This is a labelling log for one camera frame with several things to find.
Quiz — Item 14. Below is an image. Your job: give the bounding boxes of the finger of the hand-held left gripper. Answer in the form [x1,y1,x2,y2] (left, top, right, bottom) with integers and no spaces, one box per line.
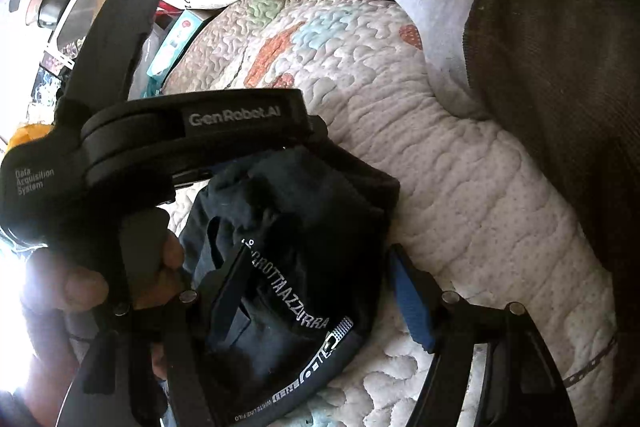
[305,114,330,144]

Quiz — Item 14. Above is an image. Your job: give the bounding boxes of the person's left hand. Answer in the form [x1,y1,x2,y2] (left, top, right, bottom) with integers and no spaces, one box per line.
[29,227,187,325]

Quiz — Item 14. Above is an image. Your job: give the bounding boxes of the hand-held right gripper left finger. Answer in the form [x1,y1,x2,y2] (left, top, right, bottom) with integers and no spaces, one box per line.
[65,243,252,427]

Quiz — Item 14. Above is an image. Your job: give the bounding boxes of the light blue shapes box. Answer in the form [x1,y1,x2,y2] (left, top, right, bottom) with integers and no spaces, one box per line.
[147,9,214,84]

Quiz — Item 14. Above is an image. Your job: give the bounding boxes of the person's grey sock foot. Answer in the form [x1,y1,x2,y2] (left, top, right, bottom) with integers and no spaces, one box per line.
[354,0,484,112]

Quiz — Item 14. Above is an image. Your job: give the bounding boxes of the pastel quilted blanket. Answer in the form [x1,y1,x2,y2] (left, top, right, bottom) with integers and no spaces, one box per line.
[65,0,622,427]

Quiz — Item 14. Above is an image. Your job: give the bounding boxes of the person's dark brown trouser leg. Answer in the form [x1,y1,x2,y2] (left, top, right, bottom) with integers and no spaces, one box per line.
[462,0,640,358]

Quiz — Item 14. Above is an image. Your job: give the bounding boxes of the black pants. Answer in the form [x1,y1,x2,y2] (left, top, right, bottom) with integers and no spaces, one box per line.
[177,142,402,427]

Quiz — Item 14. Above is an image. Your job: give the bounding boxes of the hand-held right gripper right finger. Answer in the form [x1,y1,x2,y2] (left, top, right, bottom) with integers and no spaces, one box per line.
[387,243,577,427]

